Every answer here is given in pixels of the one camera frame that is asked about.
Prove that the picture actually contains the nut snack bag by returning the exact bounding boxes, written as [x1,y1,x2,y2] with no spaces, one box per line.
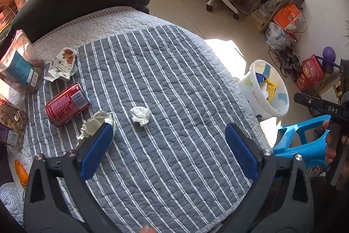
[0,95,28,150]

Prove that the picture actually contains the orange cardboard box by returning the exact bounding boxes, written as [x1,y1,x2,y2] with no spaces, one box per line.
[273,3,305,32]

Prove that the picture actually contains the white plastic trash bin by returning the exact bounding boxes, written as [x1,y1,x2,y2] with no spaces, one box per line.
[238,60,289,121]

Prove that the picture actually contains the purple balloon toy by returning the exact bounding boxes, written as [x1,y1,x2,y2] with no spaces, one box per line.
[316,46,340,74]

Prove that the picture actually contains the wooden shelf cabinet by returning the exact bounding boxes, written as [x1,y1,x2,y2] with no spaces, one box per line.
[318,70,342,104]

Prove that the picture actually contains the small white paper ball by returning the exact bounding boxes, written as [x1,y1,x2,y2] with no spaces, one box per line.
[130,106,151,127]

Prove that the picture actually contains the tangled black cables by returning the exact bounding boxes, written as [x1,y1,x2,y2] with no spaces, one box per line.
[267,42,302,78]

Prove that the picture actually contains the red soda can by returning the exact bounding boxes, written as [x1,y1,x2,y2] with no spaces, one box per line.
[45,83,90,128]

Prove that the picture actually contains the grey striped quilt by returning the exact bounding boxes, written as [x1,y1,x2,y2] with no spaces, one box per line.
[8,7,268,232]

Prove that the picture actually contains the stack of books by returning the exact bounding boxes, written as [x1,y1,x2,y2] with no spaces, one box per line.
[247,9,270,33]

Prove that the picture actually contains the white plastic shopping bag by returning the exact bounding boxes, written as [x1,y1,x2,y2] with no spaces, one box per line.
[264,21,294,50]

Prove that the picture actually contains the dark grey sofa cushion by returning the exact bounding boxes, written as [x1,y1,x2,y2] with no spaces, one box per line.
[11,0,150,43]

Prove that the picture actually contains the white green snack wrapper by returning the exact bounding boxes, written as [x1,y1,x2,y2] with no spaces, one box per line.
[44,47,77,82]

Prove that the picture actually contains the orange peel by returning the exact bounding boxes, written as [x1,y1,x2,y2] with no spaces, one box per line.
[15,159,28,187]

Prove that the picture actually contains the clear bag blue label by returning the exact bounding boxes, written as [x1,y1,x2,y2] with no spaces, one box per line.
[1,25,45,94]

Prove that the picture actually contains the person's right hand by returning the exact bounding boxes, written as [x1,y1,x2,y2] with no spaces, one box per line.
[322,120,349,191]

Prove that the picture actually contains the beige tissue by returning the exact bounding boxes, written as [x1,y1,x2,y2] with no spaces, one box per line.
[76,110,116,148]

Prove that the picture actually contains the yellow snack wrapper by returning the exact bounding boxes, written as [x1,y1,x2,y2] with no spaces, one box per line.
[264,78,277,102]

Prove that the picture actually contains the red gift bag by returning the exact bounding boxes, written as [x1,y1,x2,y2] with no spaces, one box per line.
[296,54,325,92]

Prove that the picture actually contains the blue paper box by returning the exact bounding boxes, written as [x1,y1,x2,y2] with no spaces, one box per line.
[256,73,267,84]

